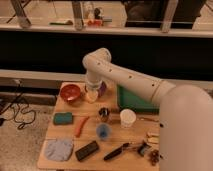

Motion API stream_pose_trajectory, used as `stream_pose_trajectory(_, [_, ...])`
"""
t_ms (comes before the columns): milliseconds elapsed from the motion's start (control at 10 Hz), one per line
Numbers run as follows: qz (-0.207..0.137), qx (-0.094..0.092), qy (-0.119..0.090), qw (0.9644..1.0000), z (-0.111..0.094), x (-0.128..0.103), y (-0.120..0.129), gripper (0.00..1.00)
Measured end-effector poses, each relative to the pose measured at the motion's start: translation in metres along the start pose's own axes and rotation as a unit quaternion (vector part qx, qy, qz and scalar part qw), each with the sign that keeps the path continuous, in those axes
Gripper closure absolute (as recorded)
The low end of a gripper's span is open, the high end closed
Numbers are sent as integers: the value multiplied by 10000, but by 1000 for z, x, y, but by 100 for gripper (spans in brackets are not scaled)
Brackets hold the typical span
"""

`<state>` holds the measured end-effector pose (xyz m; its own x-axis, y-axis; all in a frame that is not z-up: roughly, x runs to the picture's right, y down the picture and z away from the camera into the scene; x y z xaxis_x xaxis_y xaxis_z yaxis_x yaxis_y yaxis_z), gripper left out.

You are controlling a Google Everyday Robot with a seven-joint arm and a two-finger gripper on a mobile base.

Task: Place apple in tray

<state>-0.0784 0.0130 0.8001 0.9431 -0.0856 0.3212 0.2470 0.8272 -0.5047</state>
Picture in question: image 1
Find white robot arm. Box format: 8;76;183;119
82;48;213;171

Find green tray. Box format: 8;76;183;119
117;86;159;113

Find purple object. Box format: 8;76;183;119
98;81;107;97

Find red bowl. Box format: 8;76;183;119
60;84;81;102

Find dark metal cup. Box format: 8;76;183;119
99;107;110;122

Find orange carrot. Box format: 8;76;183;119
75;116;90;138

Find white paper cup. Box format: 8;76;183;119
120;109;136;128

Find teal sponge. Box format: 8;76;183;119
53;112;73;125

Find blue plastic cup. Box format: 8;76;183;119
96;123;111;140

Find black rectangular block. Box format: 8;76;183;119
75;141;99;161

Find blue grey cloth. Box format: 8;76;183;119
44;139;74;162

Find beige wooden pieces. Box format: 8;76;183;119
146;132;159;144

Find small blue black object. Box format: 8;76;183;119
137;143;150;156

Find brown grapes bunch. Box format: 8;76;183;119
149;150;159;166

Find black handled knife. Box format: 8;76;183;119
103;143;130;161

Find black floor cable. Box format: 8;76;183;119
0;79;37;131

